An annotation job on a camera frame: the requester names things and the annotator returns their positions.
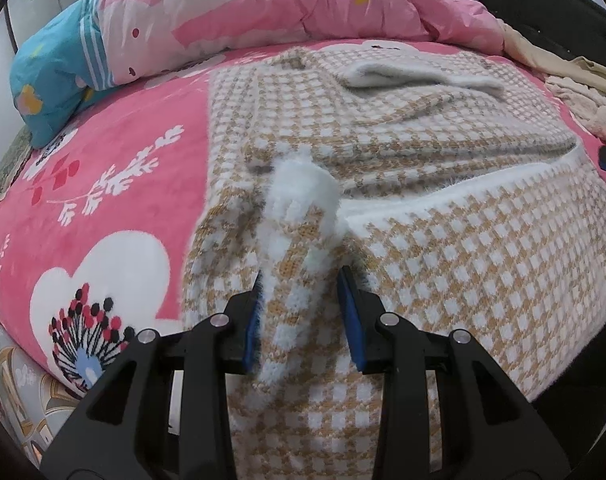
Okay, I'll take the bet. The beige houndstooth knit cardigan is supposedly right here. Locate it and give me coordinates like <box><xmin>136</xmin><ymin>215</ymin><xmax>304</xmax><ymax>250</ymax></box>
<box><xmin>184</xmin><ymin>44</ymin><xmax>606</xmax><ymax>479</ymax></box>

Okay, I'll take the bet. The black upholstered headboard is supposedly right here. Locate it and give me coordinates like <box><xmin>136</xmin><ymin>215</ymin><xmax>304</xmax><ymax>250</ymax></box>
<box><xmin>480</xmin><ymin>0</ymin><xmax>606</xmax><ymax>66</ymax></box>

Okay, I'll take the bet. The pink floral bed blanket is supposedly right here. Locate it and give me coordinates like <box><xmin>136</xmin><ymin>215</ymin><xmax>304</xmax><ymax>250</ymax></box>
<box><xmin>0</xmin><ymin>41</ymin><xmax>606</xmax><ymax>419</ymax></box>

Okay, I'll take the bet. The pink cartoon print duvet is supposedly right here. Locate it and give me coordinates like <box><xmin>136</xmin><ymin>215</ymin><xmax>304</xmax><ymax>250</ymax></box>
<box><xmin>10</xmin><ymin>0</ymin><xmax>504</xmax><ymax>148</ymax></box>

